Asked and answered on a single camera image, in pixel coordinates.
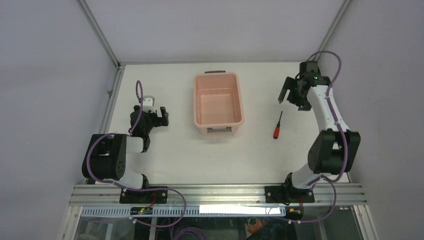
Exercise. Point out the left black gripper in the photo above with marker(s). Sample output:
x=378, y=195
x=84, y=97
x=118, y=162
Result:
x=158, y=120

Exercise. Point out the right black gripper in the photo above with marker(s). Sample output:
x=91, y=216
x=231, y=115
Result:
x=303, y=103

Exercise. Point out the red-handled black screwdriver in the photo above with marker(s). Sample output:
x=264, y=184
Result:
x=276, y=132

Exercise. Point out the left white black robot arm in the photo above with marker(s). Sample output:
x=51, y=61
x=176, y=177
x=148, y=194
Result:
x=105, y=160

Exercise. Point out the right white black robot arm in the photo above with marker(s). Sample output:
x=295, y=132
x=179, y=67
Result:
x=333, y=151

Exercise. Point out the pink plastic bin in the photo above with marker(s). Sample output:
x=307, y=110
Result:
x=217, y=103

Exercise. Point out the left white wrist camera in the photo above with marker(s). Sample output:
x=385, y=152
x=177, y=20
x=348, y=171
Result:
x=148, y=104

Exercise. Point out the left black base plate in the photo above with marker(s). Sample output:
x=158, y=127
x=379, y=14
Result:
x=145, y=197

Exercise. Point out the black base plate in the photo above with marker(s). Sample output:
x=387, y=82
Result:
x=145, y=197
x=280, y=194

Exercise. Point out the white slotted cable duct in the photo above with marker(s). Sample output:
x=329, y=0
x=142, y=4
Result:
x=189, y=211

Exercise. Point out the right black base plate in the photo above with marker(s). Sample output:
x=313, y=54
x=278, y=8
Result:
x=280, y=194

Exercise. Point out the aluminium mounting rail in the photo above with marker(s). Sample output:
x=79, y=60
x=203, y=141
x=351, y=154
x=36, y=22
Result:
x=340, y=194

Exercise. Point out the aluminium frame post right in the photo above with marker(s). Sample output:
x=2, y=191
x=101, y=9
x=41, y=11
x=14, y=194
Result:
x=334, y=25

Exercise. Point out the aluminium frame post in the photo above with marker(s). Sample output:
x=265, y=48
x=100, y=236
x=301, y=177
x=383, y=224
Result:
x=334, y=25
x=86, y=10

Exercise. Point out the aluminium frame post left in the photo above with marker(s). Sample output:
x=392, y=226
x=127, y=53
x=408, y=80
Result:
x=86, y=10

